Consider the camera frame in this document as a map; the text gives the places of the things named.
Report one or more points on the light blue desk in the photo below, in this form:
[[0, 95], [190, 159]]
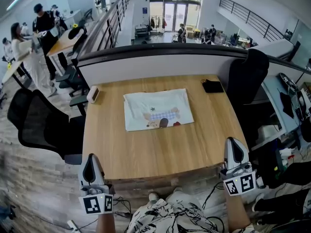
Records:
[[274, 101]]

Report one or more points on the black cloth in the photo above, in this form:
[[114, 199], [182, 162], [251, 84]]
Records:
[[286, 104]]

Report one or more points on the black office chair with headrest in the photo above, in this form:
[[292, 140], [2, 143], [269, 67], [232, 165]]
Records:
[[75, 76]]

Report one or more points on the black stair railing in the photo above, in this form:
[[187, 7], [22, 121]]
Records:
[[250, 16]]

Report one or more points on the black pouch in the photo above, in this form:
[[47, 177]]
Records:
[[213, 86]]

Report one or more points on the black high-back office chair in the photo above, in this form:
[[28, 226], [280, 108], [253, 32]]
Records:
[[247, 76]]

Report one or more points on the white ceiling strip light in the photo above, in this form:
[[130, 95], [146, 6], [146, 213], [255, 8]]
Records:
[[17, 0]]

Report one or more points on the person's left shoe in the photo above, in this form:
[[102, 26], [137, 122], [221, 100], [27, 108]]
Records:
[[153, 196]]

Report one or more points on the person's beige trousers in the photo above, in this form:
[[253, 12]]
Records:
[[179, 195]]

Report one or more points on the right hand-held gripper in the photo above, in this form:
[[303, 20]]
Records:
[[240, 183]]

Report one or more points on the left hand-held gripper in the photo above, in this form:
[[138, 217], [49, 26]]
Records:
[[93, 204]]

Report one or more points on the person's left forearm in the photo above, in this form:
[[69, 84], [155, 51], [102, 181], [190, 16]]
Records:
[[105, 223]]

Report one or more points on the black balcony railing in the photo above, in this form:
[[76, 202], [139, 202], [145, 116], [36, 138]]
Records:
[[109, 25]]

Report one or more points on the white cabinet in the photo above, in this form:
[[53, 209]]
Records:
[[268, 133]]

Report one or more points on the white power strip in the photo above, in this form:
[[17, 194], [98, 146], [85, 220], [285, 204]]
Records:
[[74, 226]]

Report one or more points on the round white table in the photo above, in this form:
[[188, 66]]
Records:
[[14, 69]]

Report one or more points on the person's right forearm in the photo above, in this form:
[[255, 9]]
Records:
[[236, 212]]

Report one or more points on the white shirt with blue sleeves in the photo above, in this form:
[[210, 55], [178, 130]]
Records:
[[158, 105]]

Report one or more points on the large glass window wall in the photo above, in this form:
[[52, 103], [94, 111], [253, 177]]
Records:
[[175, 4]]

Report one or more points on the white desk partition black rim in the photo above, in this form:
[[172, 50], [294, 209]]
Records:
[[158, 64]]

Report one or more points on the wooden side desk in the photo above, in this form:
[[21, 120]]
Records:
[[62, 42]]

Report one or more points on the black mesh office chair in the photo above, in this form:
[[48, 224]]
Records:
[[43, 125]]

